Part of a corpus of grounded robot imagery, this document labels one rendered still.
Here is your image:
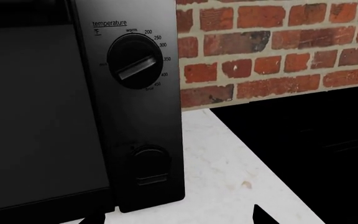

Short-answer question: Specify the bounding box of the dark glass oven door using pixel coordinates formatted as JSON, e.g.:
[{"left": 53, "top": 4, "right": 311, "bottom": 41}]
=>
[{"left": 0, "top": 22, "right": 111, "bottom": 215}]

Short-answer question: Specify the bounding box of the black cooktop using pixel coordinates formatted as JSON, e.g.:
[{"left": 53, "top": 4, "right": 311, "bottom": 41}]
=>
[{"left": 210, "top": 84, "right": 358, "bottom": 224}]

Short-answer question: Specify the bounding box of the black toaster oven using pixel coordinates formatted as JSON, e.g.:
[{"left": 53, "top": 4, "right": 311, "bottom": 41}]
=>
[{"left": 0, "top": 0, "right": 186, "bottom": 224}]

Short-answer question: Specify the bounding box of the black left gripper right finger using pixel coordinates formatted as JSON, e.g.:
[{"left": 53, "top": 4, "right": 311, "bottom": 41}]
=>
[{"left": 252, "top": 203, "right": 280, "bottom": 224}]

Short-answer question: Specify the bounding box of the black temperature knob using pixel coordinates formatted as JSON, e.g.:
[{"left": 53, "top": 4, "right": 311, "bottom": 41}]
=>
[{"left": 106, "top": 32, "right": 165, "bottom": 90}]

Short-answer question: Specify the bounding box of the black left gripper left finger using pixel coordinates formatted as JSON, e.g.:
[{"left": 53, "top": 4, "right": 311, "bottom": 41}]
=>
[{"left": 78, "top": 206, "right": 106, "bottom": 224}]

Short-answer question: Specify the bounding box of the black lower oven knob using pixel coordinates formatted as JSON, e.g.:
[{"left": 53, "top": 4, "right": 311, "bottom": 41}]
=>
[{"left": 129, "top": 144, "right": 171, "bottom": 187}]

